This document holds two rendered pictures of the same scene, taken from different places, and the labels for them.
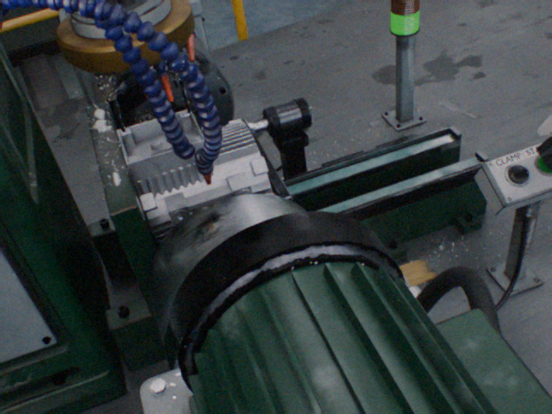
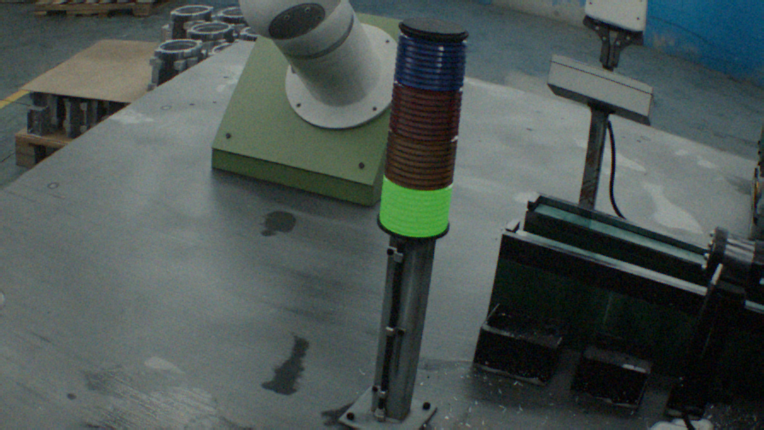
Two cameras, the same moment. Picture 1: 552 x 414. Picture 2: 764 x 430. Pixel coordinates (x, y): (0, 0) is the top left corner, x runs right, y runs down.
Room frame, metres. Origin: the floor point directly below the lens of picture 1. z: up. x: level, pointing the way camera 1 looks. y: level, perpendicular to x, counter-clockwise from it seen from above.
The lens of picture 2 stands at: (1.83, 0.08, 1.41)
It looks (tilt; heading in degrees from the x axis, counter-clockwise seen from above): 26 degrees down; 217
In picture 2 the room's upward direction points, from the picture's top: 6 degrees clockwise
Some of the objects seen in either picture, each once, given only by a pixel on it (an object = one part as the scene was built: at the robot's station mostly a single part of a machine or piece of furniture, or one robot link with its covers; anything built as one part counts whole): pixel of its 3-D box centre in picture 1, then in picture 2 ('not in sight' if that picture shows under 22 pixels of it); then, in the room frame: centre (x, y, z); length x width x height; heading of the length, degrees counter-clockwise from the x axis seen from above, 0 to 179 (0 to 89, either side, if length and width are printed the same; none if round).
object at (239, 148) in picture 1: (203, 191); not in sight; (0.80, 0.12, 1.01); 0.20 x 0.19 x 0.19; 103
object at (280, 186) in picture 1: (263, 161); not in sight; (0.86, 0.01, 1.01); 0.26 x 0.04 x 0.03; 13
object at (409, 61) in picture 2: not in sight; (431, 56); (1.22, -0.34, 1.19); 0.06 x 0.06 x 0.04
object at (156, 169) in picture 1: (166, 153); not in sight; (0.79, 0.16, 1.11); 0.12 x 0.11 x 0.07; 103
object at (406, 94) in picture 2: not in sight; (426, 104); (1.22, -0.34, 1.14); 0.06 x 0.06 x 0.04
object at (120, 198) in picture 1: (119, 239); not in sight; (0.77, 0.27, 0.97); 0.30 x 0.11 x 0.34; 13
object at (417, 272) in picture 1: (380, 285); not in sight; (0.71, -0.16, 0.80); 0.21 x 0.05 x 0.01; 103
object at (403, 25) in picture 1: (404, 20); (415, 200); (1.22, -0.34, 1.05); 0.06 x 0.06 x 0.04
